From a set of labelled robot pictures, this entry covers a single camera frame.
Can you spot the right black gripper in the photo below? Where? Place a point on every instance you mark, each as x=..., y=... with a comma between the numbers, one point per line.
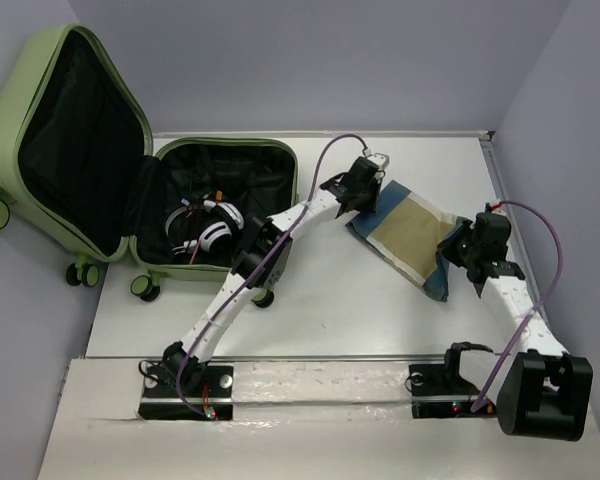
x=446, y=246

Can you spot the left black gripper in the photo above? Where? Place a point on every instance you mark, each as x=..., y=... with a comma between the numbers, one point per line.
x=369, y=207

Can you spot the blue and tan cloth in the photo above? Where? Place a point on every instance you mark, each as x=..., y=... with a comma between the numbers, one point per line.
x=405, y=231

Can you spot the black and white headphones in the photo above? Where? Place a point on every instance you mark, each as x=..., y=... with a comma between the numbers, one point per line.
x=222, y=224

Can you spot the green hard-shell suitcase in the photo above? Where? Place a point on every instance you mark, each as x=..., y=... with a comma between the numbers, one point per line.
x=78, y=161

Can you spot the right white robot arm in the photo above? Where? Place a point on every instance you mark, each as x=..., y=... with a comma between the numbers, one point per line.
x=537, y=387

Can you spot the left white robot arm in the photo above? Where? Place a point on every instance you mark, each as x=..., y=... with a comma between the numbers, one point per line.
x=261, y=259

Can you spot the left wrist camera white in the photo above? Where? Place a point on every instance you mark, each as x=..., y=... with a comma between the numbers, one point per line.
x=379, y=161

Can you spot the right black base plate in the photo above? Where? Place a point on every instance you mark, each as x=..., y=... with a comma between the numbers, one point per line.
x=439, y=391

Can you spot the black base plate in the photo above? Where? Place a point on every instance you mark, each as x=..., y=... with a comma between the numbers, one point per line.
x=439, y=391
x=209, y=400

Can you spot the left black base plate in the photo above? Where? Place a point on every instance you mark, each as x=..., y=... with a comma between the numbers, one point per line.
x=209, y=400

